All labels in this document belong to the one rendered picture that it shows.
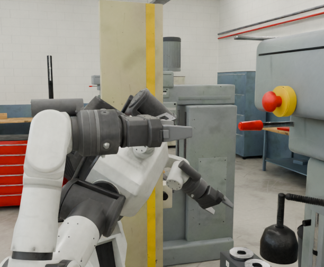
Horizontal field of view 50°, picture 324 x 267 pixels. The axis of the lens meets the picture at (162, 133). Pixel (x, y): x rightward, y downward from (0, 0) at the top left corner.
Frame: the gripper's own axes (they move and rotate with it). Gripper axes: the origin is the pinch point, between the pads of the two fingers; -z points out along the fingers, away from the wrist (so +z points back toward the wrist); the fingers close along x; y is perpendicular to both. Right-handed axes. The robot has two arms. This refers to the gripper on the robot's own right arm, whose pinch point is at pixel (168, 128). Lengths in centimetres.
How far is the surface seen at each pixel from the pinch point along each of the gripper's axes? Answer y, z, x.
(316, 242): 24.8, -30.5, -9.9
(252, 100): 36, -415, 620
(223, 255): 57, -39, 46
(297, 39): -17.3, -21.5, -11.4
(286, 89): -8.2, -19.7, -11.3
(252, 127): 0.5, -19.5, -0.5
